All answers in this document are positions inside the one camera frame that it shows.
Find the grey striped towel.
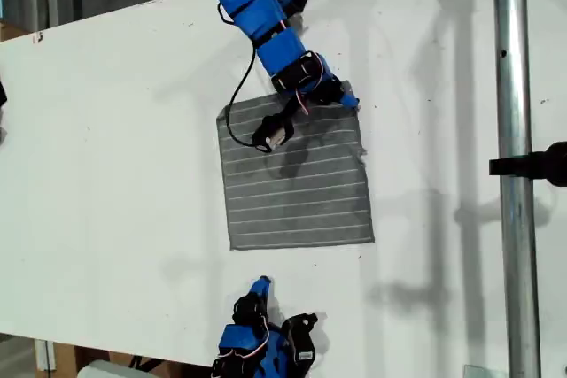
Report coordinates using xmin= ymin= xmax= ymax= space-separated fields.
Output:
xmin=215 ymin=80 xmax=377 ymax=251

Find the white plastic container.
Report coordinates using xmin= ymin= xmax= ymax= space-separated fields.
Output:
xmin=77 ymin=359 xmax=160 ymax=378

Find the black clamp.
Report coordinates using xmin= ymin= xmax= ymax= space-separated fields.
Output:
xmin=488 ymin=141 xmax=567 ymax=188

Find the camera black stalk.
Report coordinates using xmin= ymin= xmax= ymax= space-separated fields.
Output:
xmin=277 ymin=90 xmax=307 ymax=121
xmin=283 ymin=312 xmax=319 ymax=335

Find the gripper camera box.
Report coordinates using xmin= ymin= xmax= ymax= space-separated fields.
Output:
xmin=290 ymin=328 xmax=317 ymax=366
xmin=251 ymin=112 xmax=296 ymax=153

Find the camera black cable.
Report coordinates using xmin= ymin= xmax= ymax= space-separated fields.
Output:
xmin=215 ymin=0 xmax=267 ymax=148

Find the steel post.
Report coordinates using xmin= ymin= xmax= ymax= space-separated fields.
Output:
xmin=491 ymin=0 xmax=542 ymax=378

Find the white metal bracket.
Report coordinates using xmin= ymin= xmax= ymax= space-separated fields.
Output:
xmin=34 ymin=338 xmax=57 ymax=373

